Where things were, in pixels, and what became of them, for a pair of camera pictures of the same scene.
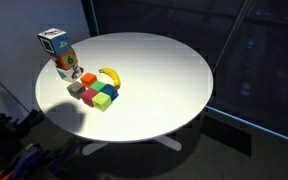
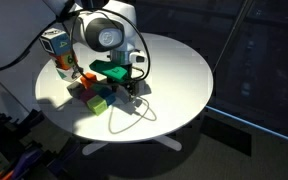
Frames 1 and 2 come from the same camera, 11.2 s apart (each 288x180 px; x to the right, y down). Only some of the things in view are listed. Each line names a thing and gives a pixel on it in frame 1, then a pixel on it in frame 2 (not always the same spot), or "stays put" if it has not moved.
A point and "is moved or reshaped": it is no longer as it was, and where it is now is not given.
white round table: (135, 86) stays put
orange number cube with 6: (66, 61) stays put
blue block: (110, 90) to (110, 99)
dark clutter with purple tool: (30, 149) stays put
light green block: (101, 101) is moved or reshaped
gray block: (76, 89) stays put
